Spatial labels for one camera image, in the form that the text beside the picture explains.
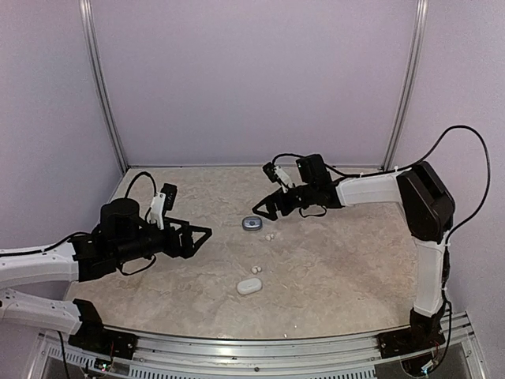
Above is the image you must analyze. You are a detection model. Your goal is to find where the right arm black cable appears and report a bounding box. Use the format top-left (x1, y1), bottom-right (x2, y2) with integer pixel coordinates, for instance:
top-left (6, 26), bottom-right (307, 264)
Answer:
top-left (271, 125), bottom-right (492, 253)

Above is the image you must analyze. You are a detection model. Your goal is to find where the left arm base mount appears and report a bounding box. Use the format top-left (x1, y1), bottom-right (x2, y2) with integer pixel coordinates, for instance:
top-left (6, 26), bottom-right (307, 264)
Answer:
top-left (69, 299), bottom-right (138, 360)

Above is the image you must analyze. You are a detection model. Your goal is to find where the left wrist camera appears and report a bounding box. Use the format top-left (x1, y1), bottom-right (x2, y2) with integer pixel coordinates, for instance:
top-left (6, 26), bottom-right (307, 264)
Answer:
top-left (147, 183), bottom-right (178, 230)

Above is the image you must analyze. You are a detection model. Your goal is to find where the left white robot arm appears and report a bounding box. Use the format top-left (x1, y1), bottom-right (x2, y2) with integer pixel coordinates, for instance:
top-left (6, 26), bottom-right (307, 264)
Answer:
top-left (1, 198), bottom-right (212, 351)

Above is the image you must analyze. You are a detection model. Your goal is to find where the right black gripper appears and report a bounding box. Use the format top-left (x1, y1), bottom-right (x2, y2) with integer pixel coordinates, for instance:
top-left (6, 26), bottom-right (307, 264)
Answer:
top-left (252, 182), bottom-right (316, 220)

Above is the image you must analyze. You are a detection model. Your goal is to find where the aluminium corner post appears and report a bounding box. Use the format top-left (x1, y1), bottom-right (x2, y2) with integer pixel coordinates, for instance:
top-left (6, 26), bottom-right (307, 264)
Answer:
top-left (381, 0), bottom-right (429, 171)
top-left (78, 0), bottom-right (129, 174)

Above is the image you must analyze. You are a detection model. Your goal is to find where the right aluminium corner post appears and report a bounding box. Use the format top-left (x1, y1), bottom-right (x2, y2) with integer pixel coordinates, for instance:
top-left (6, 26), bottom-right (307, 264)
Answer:
top-left (381, 0), bottom-right (429, 171)

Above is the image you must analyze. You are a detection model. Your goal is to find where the purple earbud charging case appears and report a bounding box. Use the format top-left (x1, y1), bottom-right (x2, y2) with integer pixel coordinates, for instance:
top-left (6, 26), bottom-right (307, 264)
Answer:
top-left (241, 216), bottom-right (263, 231)

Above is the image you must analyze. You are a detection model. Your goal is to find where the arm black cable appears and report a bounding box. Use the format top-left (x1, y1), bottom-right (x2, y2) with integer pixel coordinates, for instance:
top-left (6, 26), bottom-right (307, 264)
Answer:
top-left (271, 125), bottom-right (492, 253)
top-left (0, 171), bottom-right (159, 277)

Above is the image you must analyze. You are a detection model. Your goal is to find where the white earbud charging case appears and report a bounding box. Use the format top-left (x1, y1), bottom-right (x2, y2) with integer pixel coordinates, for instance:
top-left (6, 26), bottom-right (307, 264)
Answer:
top-left (236, 278), bottom-right (263, 296)

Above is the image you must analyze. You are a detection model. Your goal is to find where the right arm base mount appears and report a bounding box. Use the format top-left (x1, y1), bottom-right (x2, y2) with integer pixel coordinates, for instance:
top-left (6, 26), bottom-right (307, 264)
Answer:
top-left (377, 308), bottom-right (446, 359)

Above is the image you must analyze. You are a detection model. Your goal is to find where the left aluminium corner post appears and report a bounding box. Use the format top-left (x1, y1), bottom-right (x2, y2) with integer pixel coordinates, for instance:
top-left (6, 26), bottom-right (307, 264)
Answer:
top-left (78, 0), bottom-right (129, 174)

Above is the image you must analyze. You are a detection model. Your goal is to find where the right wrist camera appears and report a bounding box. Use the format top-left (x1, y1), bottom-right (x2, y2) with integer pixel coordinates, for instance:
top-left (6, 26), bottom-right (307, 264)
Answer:
top-left (262, 162), bottom-right (295, 193)

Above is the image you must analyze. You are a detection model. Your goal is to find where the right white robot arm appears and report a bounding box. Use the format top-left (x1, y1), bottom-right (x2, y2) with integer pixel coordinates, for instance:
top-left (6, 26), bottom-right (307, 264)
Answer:
top-left (252, 154), bottom-right (455, 351)

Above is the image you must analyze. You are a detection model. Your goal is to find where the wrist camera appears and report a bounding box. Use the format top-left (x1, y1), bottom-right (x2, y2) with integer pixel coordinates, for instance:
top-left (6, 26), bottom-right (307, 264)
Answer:
top-left (147, 183), bottom-right (178, 230)
top-left (262, 162), bottom-right (295, 193)

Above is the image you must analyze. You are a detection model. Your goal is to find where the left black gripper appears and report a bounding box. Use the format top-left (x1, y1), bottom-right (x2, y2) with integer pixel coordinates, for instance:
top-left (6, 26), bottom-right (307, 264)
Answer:
top-left (113, 216), bottom-right (211, 264)

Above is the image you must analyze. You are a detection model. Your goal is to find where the aluminium front rail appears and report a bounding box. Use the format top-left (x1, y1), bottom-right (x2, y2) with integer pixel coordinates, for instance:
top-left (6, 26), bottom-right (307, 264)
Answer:
top-left (27, 313), bottom-right (490, 379)

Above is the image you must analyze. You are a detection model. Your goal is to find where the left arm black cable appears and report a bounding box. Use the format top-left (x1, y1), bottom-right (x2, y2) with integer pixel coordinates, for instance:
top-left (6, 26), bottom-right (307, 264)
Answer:
top-left (0, 171), bottom-right (159, 277)

